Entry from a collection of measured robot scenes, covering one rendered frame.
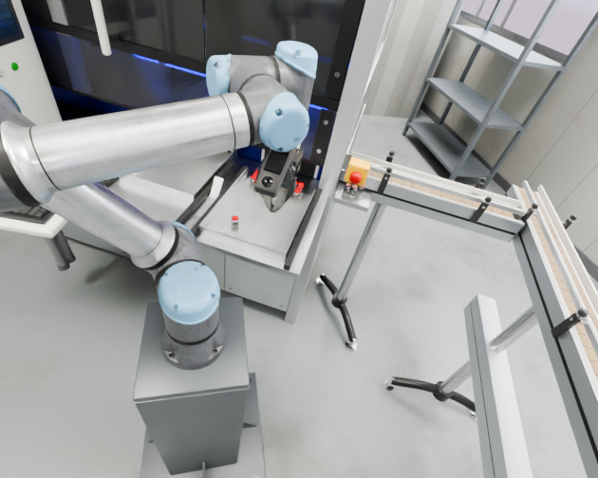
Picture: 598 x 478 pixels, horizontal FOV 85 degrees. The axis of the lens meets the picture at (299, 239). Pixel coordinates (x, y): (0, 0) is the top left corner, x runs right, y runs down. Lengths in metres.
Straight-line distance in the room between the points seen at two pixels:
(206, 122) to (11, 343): 1.70
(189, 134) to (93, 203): 0.26
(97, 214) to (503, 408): 1.28
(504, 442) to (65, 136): 1.31
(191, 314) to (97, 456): 1.07
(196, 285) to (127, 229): 0.17
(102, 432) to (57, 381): 0.32
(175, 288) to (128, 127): 0.34
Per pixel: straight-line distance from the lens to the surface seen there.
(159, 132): 0.45
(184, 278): 0.70
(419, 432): 1.83
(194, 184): 1.17
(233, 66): 0.59
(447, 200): 1.32
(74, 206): 0.65
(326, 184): 1.18
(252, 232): 0.99
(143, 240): 0.72
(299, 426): 1.65
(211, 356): 0.83
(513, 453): 1.33
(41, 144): 0.46
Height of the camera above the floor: 1.57
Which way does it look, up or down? 43 degrees down
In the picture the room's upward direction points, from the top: 13 degrees clockwise
